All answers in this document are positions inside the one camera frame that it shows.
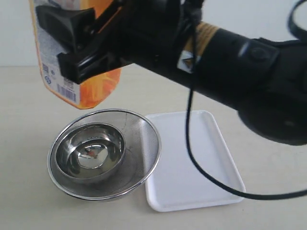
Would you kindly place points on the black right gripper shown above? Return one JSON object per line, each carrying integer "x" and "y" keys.
{"x": 142, "y": 32}

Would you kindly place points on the orange pump soap bottle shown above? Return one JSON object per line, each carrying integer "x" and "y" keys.
{"x": 94, "y": 90}

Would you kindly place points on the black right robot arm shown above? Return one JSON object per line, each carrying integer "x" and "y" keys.
{"x": 265, "y": 81}

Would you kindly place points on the small stainless steel bowl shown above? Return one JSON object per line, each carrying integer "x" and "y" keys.
{"x": 90, "y": 153}

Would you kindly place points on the steel mesh colander basket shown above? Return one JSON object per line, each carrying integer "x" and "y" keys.
{"x": 143, "y": 151}

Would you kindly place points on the white rectangular plastic tray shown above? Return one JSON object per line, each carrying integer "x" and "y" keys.
{"x": 175, "y": 183}

